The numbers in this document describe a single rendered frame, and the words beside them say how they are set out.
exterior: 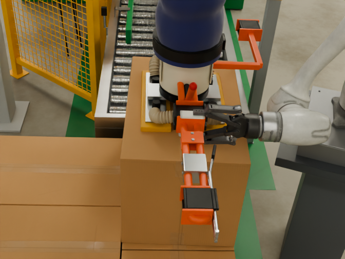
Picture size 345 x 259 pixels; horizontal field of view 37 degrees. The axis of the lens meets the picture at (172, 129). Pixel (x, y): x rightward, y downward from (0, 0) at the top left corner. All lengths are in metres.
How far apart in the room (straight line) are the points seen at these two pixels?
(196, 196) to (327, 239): 1.20
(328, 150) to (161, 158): 0.66
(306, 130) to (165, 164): 0.43
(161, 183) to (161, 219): 0.17
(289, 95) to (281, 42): 2.63
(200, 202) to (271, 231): 1.47
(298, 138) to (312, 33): 3.00
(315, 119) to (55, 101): 2.20
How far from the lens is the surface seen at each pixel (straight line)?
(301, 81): 1.64
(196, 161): 1.35
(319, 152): 1.94
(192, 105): 1.54
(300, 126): 1.50
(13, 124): 3.25
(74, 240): 1.87
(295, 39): 4.33
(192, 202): 1.23
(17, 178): 2.12
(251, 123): 1.48
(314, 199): 2.21
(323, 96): 2.14
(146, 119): 1.67
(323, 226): 2.31
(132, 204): 1.70
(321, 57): 1.58
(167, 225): 1.77
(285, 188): 2.91
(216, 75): 1.92
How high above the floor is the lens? 2.00
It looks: 39 degrees down
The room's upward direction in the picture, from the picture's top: 4 degrees clockwise
